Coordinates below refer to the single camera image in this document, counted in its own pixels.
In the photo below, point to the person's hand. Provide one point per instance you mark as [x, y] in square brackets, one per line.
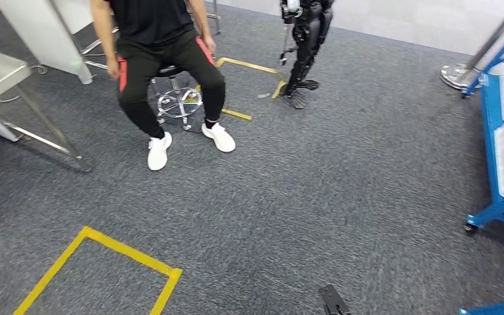
[113, 68]
[210, 44]

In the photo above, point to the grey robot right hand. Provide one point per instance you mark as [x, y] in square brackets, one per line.
[332, 302]

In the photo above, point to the person's forearm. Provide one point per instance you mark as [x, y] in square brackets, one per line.
[200, 17]
[100, 30]

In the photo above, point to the yellow floor tape square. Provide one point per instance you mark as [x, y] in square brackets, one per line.
[126, 252]
[247, 65]

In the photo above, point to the person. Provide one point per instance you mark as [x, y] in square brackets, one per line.
[156, 17]

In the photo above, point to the chrome swivel stool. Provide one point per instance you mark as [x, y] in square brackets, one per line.
[178, 102]

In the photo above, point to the white upright panel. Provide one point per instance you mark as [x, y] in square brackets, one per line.
[39, 34]

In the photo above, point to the black humanoid robot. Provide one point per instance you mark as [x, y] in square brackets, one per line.
[308, 43]

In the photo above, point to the chrome stanchion post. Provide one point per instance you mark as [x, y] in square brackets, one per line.
[456, 74]

